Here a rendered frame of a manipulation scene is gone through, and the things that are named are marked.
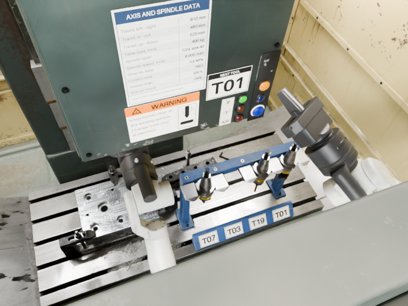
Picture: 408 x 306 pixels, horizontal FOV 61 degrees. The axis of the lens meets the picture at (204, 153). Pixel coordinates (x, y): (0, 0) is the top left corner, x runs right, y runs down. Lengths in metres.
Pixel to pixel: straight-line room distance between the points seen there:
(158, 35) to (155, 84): 0.10
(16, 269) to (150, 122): 1.23
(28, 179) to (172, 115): 1.50
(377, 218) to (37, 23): 0.50
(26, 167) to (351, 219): 2.09
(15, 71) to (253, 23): 1.01
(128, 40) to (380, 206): 0.49
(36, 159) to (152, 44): 1.68
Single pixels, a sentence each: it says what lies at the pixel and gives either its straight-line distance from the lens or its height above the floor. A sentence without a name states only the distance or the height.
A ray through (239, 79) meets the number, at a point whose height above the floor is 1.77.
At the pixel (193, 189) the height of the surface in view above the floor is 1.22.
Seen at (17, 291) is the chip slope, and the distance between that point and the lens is 1.79.
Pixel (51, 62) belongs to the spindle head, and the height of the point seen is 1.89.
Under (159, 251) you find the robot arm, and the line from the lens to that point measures 0.95.
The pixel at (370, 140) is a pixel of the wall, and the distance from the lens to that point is 1.68.
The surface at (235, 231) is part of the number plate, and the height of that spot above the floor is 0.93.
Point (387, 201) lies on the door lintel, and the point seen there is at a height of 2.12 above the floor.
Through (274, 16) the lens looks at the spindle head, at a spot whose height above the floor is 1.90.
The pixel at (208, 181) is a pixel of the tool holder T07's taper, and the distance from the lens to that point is 1.16.
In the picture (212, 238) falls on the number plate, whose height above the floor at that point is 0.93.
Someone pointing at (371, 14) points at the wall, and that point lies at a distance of 1.55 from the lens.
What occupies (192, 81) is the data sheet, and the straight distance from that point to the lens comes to 0.69.
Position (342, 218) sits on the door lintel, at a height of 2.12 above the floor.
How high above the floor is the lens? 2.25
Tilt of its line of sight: 53 degrees down
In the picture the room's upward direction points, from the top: 5 degrees clockwise
